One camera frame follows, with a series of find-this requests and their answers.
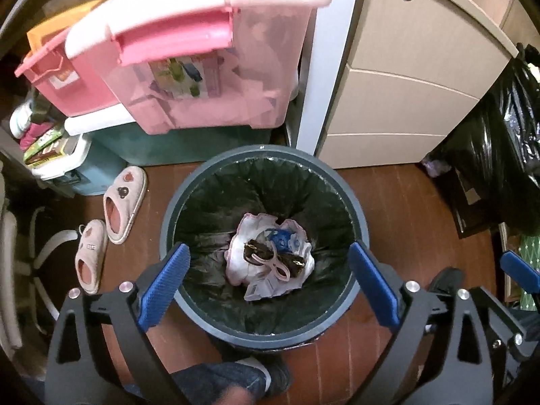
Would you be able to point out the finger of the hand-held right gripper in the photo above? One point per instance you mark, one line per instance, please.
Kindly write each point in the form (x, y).
(521, 268)

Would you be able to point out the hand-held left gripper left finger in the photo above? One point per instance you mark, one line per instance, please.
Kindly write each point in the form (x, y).
(164, 287)

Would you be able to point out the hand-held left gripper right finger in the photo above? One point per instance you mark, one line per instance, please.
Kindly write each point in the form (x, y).
(373, 284)

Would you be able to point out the white cloth with pink edge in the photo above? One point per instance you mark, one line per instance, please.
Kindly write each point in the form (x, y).
(240, 261)

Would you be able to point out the pink plastic clip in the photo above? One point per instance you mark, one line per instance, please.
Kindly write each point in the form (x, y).
(279, 271)

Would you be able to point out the dark red sunglasses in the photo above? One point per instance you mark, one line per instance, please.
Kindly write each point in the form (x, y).
(255, 253)

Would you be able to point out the blue snack wrapper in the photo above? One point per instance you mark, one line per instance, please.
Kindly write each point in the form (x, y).
(282, 240)

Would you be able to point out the dark round trash bin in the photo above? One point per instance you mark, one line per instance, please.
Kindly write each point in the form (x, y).
(253, 339)

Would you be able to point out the green patterned cloth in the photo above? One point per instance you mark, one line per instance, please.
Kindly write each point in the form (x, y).
(528, 244)

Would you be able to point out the pink slipper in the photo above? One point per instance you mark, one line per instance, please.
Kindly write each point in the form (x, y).
(90, 257)
(124, 202)

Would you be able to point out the person's leg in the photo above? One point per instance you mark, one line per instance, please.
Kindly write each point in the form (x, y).
(211, 382)

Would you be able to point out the black garbage bag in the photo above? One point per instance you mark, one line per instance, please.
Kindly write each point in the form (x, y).
(498, 156)

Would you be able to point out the white chair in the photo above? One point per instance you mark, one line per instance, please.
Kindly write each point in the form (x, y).
(42, 253)

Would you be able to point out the blue storage box white lid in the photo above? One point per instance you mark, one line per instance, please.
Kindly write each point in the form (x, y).
(97, 168)

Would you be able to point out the dark bin liner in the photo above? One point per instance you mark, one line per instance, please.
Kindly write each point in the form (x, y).
(261, 185)

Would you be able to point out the teal storage box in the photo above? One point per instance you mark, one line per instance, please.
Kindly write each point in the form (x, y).
(177, 145)

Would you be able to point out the green printed box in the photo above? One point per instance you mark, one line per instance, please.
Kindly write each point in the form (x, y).
(46, 143)

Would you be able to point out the large pink storage box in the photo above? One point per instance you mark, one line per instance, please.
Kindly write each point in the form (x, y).
(202, 71)

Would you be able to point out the white desk leg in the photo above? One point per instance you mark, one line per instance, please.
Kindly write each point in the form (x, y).
(314, 71)

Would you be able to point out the white sneaker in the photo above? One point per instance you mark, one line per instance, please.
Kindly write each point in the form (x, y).
(21, 118)

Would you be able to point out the wooden cabinet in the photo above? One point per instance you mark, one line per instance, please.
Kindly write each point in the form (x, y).
(525, 17)

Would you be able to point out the orange box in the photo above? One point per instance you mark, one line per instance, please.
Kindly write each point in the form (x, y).
(59, 25)

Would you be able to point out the dark wooden frame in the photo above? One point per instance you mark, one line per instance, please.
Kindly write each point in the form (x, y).
(464, 211)

